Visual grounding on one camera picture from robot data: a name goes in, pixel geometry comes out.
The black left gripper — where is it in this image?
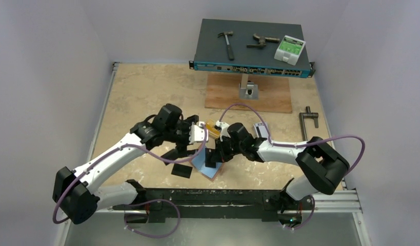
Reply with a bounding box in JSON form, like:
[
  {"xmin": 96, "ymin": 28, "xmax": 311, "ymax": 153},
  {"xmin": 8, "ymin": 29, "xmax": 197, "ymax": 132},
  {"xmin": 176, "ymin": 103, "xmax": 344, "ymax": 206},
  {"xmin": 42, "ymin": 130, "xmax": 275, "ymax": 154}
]
[{"xmin": 164, "ymin": 116, "xmax": 198, "ymax": 157}]

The pink leather card holder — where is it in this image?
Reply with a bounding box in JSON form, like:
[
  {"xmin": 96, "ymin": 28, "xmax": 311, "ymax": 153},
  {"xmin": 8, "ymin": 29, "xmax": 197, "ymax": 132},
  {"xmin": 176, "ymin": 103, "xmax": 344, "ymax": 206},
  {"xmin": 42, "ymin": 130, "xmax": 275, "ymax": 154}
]
[{"xmin": 191, "ymin": 148, "xmax": 223, "ymax": 181}]

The single black card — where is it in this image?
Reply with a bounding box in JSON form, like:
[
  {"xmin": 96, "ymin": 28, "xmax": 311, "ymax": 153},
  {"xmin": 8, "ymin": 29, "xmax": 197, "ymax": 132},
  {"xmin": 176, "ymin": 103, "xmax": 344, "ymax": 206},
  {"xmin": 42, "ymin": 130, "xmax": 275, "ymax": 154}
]
[
  {"xmin": 161, "ymin": 149, "xmax": 179, "ymax": 160},
  {"xmin": 171, "ymin": 163, "xmax": 193, "ymax": 178}
]

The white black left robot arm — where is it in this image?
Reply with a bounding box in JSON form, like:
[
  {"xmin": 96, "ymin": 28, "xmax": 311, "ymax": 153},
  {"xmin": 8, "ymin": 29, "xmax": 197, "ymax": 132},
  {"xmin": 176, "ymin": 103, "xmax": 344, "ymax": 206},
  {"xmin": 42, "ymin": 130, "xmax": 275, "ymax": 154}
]
[{"xmin": 52, "ymin": 104, "xmax": 208, "ymax": 224}]

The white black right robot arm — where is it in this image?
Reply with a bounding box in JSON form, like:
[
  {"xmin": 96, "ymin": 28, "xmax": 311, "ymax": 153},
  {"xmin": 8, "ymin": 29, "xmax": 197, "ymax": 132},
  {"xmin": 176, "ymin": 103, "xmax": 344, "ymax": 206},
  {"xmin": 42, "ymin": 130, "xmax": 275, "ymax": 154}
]
[{"xmin": 211, "ymin": 121, "xmax": 350, "ymax": 209}]

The white silver card stack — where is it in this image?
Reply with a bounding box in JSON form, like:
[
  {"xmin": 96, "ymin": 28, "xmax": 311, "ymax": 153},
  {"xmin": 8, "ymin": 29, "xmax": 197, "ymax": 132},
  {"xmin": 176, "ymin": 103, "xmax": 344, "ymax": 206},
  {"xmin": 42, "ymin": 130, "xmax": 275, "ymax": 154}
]
[{"xmin": 253, "ymin": 122, "xmax": 269, "ymax": 139}]

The brown wooden board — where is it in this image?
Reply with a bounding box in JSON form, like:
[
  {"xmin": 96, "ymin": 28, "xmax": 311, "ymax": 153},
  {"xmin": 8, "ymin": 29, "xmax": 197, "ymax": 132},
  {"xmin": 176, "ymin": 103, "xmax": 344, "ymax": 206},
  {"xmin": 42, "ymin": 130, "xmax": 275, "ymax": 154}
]
[{"xmin": 205, "ymin": 72, "xmax": 293, "ymax": 113}]

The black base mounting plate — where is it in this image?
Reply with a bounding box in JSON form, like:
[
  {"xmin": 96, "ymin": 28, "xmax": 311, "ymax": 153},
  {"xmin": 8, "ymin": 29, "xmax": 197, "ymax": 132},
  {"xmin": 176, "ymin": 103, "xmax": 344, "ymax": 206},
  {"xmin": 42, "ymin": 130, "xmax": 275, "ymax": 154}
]
[{"xmin": 113, "ymin": 188, "xmax": 314, "ymax": 226}]

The small claw hammer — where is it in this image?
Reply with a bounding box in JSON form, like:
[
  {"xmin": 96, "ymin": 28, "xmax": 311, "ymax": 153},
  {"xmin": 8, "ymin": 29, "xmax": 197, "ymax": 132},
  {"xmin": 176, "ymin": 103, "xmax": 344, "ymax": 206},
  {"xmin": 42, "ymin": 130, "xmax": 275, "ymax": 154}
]
[{"xmin": 217, "ymin": 31, "xmax": 235, "ymax": 61}]

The rusty metal tool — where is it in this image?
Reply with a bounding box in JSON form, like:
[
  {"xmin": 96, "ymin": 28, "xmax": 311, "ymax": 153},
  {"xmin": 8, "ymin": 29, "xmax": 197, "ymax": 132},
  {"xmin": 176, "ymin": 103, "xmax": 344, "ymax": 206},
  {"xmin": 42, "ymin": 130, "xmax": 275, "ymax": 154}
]
[{"xmin": 246, "ymin": 33, "xmax": 281, "ymax": 49}]

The white green electronic box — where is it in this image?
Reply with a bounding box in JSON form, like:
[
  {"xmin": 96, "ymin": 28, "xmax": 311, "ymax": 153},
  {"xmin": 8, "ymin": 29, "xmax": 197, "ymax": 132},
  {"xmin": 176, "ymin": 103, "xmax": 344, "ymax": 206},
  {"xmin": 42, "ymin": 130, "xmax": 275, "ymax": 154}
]
[{"xmin": 274, "ymin": 35, "xmax": 306, "ymax": 66}]

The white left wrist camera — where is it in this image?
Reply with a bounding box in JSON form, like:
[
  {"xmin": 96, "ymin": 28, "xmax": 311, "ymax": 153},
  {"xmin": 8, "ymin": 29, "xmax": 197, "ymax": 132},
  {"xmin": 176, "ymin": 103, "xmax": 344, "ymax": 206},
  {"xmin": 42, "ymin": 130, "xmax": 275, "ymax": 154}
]
[{"xmin": 189, "ymin": 121, "xmax": 209, "ymax": 144}]

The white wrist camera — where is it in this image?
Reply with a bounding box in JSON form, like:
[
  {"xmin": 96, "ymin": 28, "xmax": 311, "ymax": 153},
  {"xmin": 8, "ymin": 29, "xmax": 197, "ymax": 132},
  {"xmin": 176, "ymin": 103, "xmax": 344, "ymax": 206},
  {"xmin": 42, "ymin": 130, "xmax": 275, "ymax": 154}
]
[
  {"xmin": 189, "ymin": 121, "xmax": 209, "ymax": 144},
  {"xmin": 215, "ymin": 120, "xmax": 230, "ymax": 141}
]

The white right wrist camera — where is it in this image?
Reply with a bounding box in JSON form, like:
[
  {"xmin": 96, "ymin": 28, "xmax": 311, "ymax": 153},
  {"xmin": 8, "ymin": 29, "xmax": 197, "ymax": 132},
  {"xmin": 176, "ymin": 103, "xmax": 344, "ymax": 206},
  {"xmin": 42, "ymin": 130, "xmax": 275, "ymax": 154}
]
[{"xmin": 215, "ymin": 120, "xmax": 230, "ymax": 141}]

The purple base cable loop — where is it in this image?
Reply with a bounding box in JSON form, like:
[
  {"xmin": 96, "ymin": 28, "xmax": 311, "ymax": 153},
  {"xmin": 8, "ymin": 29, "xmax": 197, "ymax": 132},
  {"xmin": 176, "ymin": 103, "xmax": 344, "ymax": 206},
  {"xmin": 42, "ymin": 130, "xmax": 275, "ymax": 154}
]
[{"xmin": 123, "ymin": 197, "xmax": 181, "ymax": 238}]

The metal stand bracket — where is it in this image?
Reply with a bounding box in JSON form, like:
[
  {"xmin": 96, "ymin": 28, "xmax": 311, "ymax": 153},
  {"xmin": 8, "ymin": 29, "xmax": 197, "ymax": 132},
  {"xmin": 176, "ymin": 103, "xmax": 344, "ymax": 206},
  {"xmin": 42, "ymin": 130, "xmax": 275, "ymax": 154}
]
[{"xmin": 239, "ymin": 74, "xmax": 259, "ymax": 100}]

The dark metal clamp handle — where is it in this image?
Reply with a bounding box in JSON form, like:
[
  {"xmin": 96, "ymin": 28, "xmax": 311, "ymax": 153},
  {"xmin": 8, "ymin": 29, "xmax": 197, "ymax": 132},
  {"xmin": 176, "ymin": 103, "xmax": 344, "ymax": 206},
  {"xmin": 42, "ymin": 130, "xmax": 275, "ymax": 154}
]
[{"xmin": 299, "ymin": 106, "xmax": 319, "ymax": 140}]

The blue grey network switch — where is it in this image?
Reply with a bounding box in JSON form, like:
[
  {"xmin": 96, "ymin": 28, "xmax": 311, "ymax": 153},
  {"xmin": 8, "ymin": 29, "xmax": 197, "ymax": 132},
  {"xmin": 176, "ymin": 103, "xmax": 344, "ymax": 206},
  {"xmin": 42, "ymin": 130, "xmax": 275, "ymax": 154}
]
[{"xmin": 189, "ymin": 19, "xmax": 315, "ymax": 78}]

